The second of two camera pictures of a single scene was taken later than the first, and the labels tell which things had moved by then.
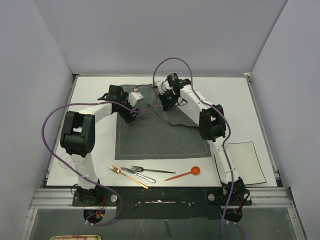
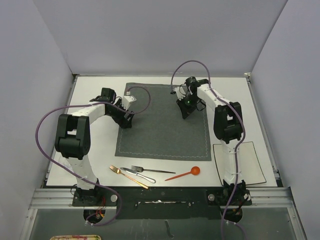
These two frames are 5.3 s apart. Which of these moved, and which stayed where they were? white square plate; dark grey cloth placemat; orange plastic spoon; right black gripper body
Moved: right black gripper body
Stayed: orange plastic spoon; white square plate; dark grey cloth placemat
